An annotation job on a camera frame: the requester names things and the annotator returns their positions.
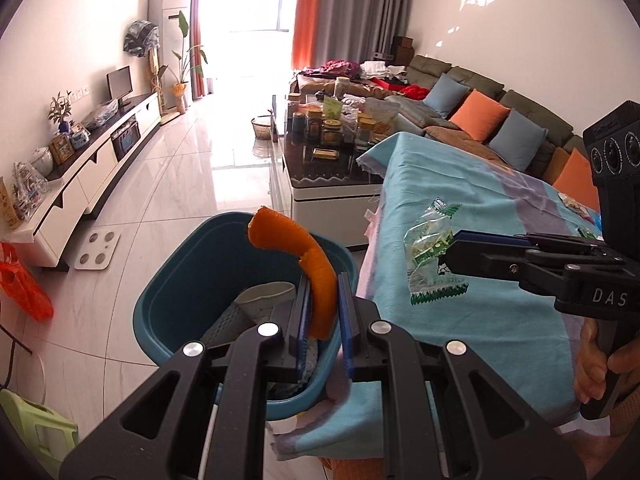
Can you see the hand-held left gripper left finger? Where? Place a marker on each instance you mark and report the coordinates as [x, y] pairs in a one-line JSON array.
[[302, 320]]

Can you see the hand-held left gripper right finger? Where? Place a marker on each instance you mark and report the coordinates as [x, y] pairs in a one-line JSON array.
[[345, 320]]

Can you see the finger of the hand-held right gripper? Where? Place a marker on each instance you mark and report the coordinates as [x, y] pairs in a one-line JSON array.
[[480, 235], [480, 262]]

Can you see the clear green printed wrapper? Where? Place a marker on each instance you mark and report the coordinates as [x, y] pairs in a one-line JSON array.
[[425, 245]]

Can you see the long orange peel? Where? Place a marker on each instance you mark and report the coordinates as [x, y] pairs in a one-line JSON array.
[[300, 245]]

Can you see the blue plastic bin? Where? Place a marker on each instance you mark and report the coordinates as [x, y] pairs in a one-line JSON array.
[[200, 270]]

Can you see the person's right forearm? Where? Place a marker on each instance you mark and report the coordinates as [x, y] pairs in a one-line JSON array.
[[595, 455]]

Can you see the person's right hand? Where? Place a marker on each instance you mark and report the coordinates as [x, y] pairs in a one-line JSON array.
[[585, 365]]

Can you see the white paper cup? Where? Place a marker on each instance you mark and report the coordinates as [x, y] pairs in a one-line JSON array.
[[265, 297]]

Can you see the orange cushion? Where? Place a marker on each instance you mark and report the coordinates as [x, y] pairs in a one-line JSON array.
[[480, 115], [575, 177]]

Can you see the clear nut packet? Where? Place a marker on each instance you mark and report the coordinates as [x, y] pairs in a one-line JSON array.
[[567, 200]]

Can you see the teal grey tablecloth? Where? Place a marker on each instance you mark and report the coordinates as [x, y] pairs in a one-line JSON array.
[[475, 340]]

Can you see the blue cushion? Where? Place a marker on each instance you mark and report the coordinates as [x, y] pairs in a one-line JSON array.
[[517, 140], [445, 95]]

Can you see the black and white coffee table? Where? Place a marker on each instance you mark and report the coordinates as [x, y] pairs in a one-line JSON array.
[[325, 210]]

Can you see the olive and brown sofa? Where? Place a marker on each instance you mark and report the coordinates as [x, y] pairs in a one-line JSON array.
[[525, 102]]

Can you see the red cloth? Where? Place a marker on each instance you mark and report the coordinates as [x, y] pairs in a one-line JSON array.
[[416, 92]]

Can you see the white clothes pile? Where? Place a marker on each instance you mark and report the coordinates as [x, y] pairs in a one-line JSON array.
[[380, 68]]

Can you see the woven basket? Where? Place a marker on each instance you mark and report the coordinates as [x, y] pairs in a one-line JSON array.
[[262, 129]]

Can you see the brown box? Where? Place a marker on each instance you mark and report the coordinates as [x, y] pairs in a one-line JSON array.
[[402, 47]]

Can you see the white bathroom scale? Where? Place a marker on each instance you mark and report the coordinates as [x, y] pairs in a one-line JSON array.
[[97, 250]]

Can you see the maroon clothes pile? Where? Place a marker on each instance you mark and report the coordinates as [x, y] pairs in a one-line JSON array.
[[340, 67]]

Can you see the white and black tv cabinet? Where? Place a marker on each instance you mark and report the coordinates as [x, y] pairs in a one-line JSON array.
[[85, 185]]

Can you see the grey curtain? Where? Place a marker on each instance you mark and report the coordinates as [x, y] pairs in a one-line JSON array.
[[365, 5]]

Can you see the orange plastic bag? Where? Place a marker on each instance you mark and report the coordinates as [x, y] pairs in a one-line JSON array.
[[25, 285]]

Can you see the wide orange curtain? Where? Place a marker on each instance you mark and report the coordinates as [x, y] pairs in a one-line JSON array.
[[307, 10]]

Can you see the narrow orange curtain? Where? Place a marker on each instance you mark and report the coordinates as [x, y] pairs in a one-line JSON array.
[[198, 55]]

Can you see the green plastic stool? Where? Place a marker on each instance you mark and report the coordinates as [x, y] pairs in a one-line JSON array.
[[35, 425]]

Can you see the clear plastic bag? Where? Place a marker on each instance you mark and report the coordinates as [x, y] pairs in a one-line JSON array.
[[100, 115]]

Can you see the blue and white porcelain jar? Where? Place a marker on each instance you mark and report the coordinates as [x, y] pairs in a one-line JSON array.
[[80, 136]]

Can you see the black monitor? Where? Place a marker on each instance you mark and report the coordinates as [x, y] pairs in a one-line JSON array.
[[120, 82]]

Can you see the plastic wrapped ornament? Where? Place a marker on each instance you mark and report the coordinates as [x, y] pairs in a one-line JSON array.
[[30, 190]]

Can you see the white ceramic jar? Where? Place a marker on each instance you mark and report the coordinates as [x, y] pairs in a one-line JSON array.
[[41, 160]]

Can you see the plant in blue vase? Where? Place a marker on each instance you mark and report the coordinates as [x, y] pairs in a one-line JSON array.
[[61, 110]]

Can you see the tall large-leaf plant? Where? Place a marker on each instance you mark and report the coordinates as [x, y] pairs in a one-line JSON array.
[[183, 22]]

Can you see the white standing air conditioner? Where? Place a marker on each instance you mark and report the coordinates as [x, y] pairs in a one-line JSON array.
[[167, 25]]

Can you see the covered standing fan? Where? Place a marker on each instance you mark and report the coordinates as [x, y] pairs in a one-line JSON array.
[[140, 37]]

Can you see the picture frame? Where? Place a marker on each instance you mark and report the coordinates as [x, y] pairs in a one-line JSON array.
[[61, 150]]

